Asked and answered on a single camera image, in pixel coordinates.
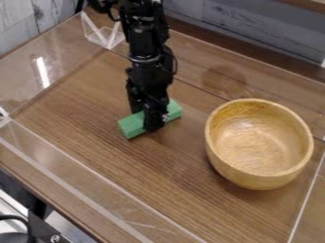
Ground brown wooden bowl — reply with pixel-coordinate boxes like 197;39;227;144
205;99;314;191

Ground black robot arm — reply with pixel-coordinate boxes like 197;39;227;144
88;0;178;132

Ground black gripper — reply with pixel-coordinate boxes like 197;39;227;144
126;56;174;132

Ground clear acrylic tray wall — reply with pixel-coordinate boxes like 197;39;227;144
0;12;325;243

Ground green rectangular block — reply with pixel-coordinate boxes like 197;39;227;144
118;100;183;140

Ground black cable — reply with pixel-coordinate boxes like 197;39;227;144
0;213;44;243

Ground black metal bracket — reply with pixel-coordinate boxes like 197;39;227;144
28;212;71;243

